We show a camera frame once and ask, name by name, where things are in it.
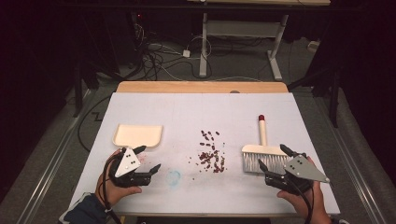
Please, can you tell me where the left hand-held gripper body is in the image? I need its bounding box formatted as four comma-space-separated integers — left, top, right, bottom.
108, 147, 154, 189

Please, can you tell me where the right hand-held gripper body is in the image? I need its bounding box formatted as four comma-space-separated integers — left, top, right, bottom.
264, 153, 331, 195

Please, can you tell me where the small cream hand brush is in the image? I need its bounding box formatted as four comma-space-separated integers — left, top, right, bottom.
241, 114, 291, 175

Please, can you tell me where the cream dustpan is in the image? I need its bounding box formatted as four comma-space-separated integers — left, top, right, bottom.
112, 123, 164, 149

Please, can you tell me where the pile of red beans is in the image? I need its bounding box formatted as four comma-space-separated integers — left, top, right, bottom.
187, 129, 229, 181

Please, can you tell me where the person's left hand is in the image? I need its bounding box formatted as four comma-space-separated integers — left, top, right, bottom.
94, 148, 143, 208

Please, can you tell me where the person's right hand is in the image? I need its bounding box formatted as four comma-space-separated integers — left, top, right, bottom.
276, 156, 332, 224

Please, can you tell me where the white table sheet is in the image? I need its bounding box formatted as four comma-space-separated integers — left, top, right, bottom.
68, 91, 341, 216

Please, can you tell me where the black metal stand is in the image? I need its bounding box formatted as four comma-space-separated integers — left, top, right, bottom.
287, 66, 342, 129
72, 60, 101, 119

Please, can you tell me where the white power strip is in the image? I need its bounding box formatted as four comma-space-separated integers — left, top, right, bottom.
307, 40, 321, 53

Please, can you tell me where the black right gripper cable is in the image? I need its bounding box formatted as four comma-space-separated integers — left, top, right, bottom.
288, 176, 315, 224

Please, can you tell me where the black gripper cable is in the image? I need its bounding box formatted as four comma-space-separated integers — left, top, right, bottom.
288, 176, 315, 224
102, 153, 123, 224

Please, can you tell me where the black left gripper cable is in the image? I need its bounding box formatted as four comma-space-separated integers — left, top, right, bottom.
102, 153, 123, 224

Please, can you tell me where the metal floor rail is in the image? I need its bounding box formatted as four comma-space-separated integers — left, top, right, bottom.
15, 90, 94, 224
314, 96, 389, 224

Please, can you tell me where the black floor cable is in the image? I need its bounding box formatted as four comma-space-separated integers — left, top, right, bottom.
77, 94, 113, 153

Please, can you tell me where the tangle of floor cables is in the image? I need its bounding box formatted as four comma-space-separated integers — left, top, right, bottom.
132, 24, 216, 82

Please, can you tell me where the white metal desk frame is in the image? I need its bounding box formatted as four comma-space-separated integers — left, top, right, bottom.
198, 11, 290, 82

